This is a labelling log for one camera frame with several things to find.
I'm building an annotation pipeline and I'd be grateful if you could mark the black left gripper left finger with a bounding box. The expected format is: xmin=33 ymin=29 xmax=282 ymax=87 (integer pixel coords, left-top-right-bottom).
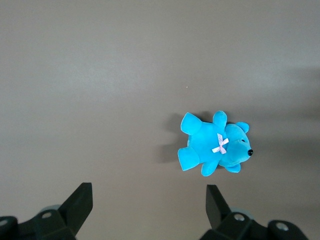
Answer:
xmin=0 ymin=182 xmax=94 ymax=240

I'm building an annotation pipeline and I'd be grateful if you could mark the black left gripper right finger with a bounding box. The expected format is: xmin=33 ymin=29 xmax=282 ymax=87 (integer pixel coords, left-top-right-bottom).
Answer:
xmin=199 ymin=184 xmax=308 ymax=240

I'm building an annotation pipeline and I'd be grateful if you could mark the blue teddy bear pink bow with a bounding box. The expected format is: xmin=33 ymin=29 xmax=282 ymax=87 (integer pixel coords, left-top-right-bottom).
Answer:
xmin=177 ymin=110 xmax=255 ymax=178

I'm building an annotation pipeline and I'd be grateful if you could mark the brown table cloth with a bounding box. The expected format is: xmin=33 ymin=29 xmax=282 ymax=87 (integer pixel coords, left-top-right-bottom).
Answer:
xmin=0 ymin=0 xmax=320 ymax=240

